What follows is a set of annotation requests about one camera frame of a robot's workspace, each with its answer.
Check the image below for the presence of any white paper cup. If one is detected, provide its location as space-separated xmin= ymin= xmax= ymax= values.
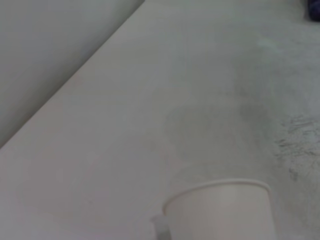
xmin=162 ymin=177 xmax=276 ymax=240

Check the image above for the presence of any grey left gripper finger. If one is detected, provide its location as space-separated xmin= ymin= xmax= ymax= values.
xmin=150 ymin=214 xmax=172 ymax=240

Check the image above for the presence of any purple rag with black edge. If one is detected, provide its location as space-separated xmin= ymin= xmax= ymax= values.
xmin=305 ymin=0 xmax=320 ymax=22

